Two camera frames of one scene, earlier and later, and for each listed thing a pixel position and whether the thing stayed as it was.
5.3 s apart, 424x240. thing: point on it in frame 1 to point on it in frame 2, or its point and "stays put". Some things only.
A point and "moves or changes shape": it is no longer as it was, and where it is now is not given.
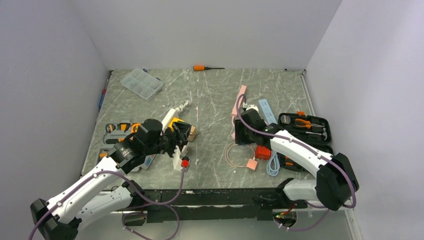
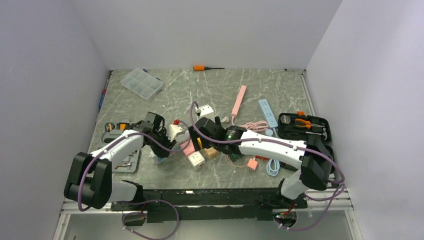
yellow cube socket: (170, 125) to (199, 142)
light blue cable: (273, 155) stays put
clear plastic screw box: (143, 83) stays put
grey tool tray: (113, 133) stays put
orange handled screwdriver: (202, 68) stays put
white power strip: (178, 153) to (157, 160)
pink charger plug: (252, 164) stays put
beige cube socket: (193, 134) moves or changes shape
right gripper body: (243, 134) to (205, 144)
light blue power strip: (266, 112) stays put
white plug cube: (250, 106) to (205, 111)
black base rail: (211, 205) stays put
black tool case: (314, 130) stays put
